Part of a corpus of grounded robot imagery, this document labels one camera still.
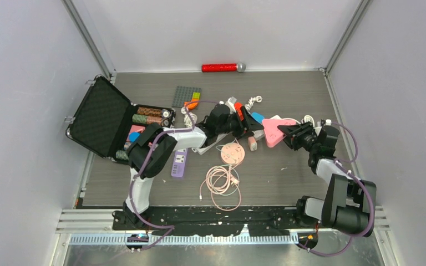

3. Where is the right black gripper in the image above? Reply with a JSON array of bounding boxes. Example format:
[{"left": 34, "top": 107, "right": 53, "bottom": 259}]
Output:
[{"left": 277, "top": 121, "right": 320, "bottom": 154}]

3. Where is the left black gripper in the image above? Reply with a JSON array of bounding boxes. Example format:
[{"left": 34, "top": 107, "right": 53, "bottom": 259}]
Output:
[{"left": 216, "top": 106, "right": 262, "bottom": 140}]

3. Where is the blue adapter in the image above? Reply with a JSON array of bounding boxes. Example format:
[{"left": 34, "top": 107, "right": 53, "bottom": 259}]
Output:
[{"left": 251, "top": 112, "right": 264, "bottom": 124}]

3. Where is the pink triangular power strip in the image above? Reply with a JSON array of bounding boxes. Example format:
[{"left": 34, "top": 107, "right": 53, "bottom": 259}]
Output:
[{"left": 262, "top": 118, "right": 296, "bottom": 148}]

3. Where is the salmon pink charger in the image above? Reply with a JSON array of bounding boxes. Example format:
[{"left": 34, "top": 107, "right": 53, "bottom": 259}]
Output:
[{"left": 247, "top": 136, "right": 257, "bottom": 151}]

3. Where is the red cube socket adapter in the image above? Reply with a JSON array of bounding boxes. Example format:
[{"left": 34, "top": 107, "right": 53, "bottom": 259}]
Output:
[{"left": 234, "top": 102, "right": 244, "bottom": 120}]

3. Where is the white multicolour power strip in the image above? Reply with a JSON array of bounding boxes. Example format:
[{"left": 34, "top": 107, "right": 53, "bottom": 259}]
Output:
[{"left": 191, "top": 134, "right": 227, "bottom": 155}]

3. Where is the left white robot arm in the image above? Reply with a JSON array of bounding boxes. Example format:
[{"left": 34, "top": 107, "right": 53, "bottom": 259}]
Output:
[{"left": 123, "top": 103, "right": 263, "bottom": 229}]

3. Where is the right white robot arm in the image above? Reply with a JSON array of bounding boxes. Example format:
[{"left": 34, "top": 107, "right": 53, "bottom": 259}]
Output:
[{"left": 277, "top": 122, "right": 377, "bottom": 237}]

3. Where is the white USB power strip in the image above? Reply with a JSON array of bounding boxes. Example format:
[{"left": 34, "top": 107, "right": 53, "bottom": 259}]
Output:
[{"left": 253, "top": 130, "right": 265, "bottom": 141}]

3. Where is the pink round power socket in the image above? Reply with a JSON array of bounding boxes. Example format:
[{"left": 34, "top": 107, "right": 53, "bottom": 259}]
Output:
[{"left": 220, "top": 142, "right": 245, "bottom": 165}]

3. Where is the red glitter microphone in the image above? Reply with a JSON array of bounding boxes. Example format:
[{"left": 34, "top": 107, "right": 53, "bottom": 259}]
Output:
[{"left": 201, "top": 62, "right": 246, "bottom": 73}]

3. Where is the orange curved lego piece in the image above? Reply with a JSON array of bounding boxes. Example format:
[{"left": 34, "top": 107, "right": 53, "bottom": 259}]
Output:
[{"left": 184, "top": 99, "right": 199, "bottom": 111}]

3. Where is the grey lego baseplate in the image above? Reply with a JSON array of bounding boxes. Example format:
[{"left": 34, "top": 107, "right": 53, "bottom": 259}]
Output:
[{"left": 171, "top": 86, "right": 202, "bottom": 108}]

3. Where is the purple power strip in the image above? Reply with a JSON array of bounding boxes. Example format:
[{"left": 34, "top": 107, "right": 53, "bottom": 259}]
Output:
[{"left": 171, "top": 149, "right": 188, "bottom": 179}]

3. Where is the black poker chip case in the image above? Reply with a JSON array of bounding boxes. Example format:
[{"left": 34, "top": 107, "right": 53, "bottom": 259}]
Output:
[{"left": 65, "top": 76, "right": 176, "bottom": 165}]

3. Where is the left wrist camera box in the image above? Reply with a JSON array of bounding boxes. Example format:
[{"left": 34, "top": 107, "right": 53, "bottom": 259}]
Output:
[{"left": 225, "top": 96, "right": 237, "bottom": 113}]

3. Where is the white coiled cord with plug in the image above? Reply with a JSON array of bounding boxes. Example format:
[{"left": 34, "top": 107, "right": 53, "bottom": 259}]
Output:
[{"left": 180, "top": 106, "right": 198, "bottom": 129}]

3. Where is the pink coiled cable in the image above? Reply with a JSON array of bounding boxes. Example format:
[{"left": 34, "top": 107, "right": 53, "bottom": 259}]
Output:
[{"left": 199, "top": 164, "right": 242, "bottom": 212}]

